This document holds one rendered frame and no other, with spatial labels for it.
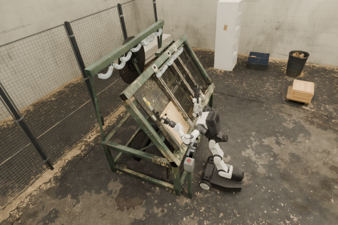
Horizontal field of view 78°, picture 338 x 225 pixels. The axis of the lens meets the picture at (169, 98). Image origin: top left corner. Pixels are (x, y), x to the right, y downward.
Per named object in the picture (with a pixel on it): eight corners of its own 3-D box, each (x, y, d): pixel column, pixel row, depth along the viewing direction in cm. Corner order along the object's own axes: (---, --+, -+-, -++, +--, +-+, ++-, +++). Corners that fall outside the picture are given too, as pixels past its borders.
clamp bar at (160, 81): (188, 127, 345) (199, 124, 330) (146, 69, 309) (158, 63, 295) (190, 123, 352) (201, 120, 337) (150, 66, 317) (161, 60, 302)
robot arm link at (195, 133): (190, 147, 260) (198, 137, 275) (190, 140, 253) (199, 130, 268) (182, 143, 266) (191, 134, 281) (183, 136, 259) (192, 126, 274)
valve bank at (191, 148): (193, 165, 320) (193, 155, 306) (184, 163, 325) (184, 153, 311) (202, 142, 356) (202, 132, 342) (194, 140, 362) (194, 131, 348)
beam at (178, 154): (173, 167, 300) (178, 167, 293) (168, 161, 296) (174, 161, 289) (210, 88, 460) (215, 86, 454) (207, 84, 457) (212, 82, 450)
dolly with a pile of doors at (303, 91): (309, 107, 493) (314, 93, 470) (284, 102, 517) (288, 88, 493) (309, 94, 535) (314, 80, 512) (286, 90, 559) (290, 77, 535)
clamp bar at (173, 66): (197, 109, 383) (208, 105, 368) (161, 54, 348) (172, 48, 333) (198, 105, 390) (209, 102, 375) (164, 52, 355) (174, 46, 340)
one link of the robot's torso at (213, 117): (225, 124, 309) (217, 105, 295) (220, 140, 284) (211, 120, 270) (206, 125, 325) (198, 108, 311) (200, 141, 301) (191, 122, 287)
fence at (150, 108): (178, 148, 311) (180, 148, 308) (140, 99, 283) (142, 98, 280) (179, 146, 315) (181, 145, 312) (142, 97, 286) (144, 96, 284)
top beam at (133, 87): (123, 101, 260) (128, 99, 254) (118, 95, 257) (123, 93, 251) (183, 39, 420) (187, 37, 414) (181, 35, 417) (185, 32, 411)
